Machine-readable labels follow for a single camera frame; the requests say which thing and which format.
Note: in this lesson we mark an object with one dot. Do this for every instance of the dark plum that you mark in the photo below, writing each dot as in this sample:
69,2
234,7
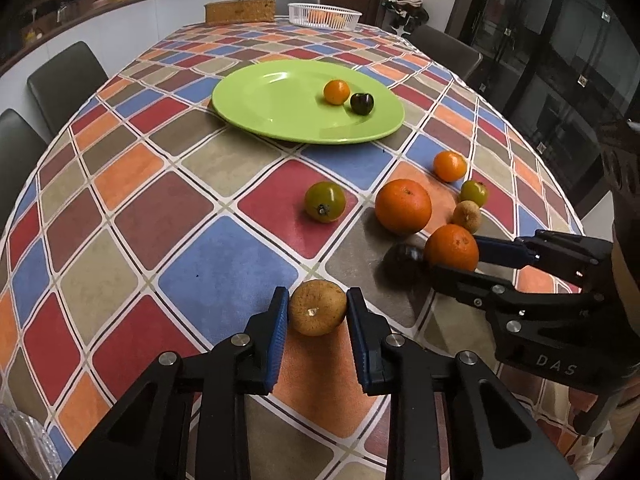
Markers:
361,103
406,255

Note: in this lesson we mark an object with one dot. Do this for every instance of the black glass sliding doors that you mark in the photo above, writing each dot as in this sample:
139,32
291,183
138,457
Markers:
550,45

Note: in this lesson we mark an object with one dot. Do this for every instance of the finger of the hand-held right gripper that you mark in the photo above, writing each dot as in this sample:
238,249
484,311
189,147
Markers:
470,290
500,251

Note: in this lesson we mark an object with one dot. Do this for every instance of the small orange mandarin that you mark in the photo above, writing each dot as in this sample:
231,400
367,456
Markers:
450,166
336,92

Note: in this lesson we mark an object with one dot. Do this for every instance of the white counter cabinet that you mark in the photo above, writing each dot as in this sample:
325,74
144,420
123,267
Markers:
125,20

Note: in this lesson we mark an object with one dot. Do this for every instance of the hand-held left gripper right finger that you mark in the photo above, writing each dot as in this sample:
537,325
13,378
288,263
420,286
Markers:
359,335

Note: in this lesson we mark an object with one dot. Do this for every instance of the orange in basket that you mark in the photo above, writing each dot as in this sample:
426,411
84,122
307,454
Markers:
336,21
318,16

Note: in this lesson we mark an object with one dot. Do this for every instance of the medium orange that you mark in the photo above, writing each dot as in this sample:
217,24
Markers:
451,247

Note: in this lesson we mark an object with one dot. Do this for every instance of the clear glass dish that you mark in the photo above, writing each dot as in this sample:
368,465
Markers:
22,437

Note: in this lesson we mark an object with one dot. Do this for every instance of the round brown fruit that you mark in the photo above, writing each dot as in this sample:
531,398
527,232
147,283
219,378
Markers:
467,216
318,308

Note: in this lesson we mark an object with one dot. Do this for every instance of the wicker box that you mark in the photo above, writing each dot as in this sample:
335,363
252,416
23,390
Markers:
240,11

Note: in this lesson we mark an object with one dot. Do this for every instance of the large orange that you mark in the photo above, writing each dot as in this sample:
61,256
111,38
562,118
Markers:
403,206

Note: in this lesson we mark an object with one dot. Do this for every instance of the green tomato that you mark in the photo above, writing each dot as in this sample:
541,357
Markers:
325,201

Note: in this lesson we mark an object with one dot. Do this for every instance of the shoe rack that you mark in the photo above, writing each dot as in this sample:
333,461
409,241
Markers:
406,12

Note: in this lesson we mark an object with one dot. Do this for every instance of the small green fruit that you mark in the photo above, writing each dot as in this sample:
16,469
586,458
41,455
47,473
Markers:
474,193

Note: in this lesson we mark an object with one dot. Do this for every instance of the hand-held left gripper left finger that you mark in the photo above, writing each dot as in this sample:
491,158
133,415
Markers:
277,332

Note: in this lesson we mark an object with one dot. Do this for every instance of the green plate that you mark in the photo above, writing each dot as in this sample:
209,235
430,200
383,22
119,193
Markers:
285,105

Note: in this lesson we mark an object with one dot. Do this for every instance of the white plastic basket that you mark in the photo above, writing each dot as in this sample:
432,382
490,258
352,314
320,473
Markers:
300,12

